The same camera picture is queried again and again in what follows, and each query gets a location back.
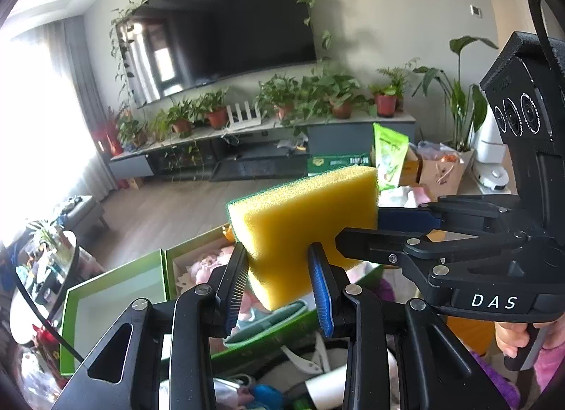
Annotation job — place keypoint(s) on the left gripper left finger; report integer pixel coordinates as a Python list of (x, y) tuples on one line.
[(206, 311)]

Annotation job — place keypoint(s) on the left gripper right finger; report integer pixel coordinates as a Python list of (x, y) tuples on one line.
[(346, 310)]

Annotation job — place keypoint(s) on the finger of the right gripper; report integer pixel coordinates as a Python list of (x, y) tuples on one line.
[(377, 246), (406, 219)]

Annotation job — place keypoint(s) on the yellow green sponge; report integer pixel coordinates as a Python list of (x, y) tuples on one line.
[(277, 226)]

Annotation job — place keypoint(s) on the person right hand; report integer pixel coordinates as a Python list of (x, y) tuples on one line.
[(510, 337)]

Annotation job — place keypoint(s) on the pink plush toy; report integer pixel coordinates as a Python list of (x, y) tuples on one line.
[(202, 269)]

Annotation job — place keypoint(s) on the brown paper shopping bag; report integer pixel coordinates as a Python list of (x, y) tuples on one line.
[(442, 168)]

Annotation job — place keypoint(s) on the green snack bag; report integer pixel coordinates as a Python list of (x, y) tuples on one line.
[(390, 149)]

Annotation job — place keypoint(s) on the round wooden side table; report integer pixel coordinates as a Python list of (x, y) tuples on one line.
[(477, 335)]

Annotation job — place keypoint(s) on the white paper roll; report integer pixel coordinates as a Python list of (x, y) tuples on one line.
[(327, 391)]

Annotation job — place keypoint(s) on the green printed carton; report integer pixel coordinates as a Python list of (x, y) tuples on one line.
[(321, 164)]

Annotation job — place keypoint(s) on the white air purifier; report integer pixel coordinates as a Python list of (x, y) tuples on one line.
[(487, 168)]

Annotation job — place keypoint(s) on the green box lid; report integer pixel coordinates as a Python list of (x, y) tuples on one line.
[(90, 308)]

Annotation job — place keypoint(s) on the terracotta potted plant right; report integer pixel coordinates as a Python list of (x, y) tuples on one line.
[(389, 92)]

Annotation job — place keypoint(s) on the terracotta potted plant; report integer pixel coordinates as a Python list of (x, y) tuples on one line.
[(389, 92), (212, 105)]

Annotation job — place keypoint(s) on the tall leafy floor plant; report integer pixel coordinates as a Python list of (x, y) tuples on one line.
[(468, 107)]

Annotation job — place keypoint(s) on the grey tv cabinet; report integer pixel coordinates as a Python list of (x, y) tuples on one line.
[(267, 151)]

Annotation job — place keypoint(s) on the grey ottoman stool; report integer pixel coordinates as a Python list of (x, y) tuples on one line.
[(80, 214)]

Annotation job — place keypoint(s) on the round glass coffee table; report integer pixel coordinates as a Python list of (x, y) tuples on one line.
[(45, 287)]

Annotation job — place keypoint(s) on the white wifi router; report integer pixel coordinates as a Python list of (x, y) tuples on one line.
[(243, 116)]

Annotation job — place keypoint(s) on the terracotta potted plant centre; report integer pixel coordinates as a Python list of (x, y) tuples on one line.
[(212, 105)]

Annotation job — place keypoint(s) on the wall mounted television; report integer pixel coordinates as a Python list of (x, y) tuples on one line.
[(168, 46)]

